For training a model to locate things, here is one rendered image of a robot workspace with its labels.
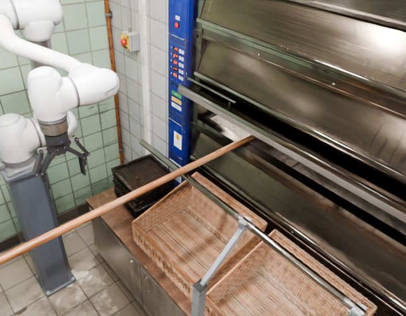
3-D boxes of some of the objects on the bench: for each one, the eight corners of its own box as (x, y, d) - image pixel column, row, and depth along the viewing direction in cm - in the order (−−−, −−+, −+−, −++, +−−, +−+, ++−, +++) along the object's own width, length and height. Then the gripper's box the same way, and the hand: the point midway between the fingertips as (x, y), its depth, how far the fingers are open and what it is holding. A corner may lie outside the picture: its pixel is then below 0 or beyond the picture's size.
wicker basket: (194, 203, 229) (196, 169, 213) (261, 257, 197) (270, 222, 181) (131, 240, 201) (128, 204, 185) (197, 310, 169) (200, 274, 153)
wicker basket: (266, 261, 195) (275, 226, 179) (359, 340, 162) (381, 306, 145) (199, 313, 168) (203, 278, 152) (295, 421, 134) (312, 390, 118)
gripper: (85, 115, 127) (92, 163, 139) (12, 137, 113) (27, 189, 125) (95, 123, 122) (101, 172, 135) (20, 148, 108) (36, 200, 121)
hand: (65, 177), depth 129 cm, fingers open, 13 cm apart
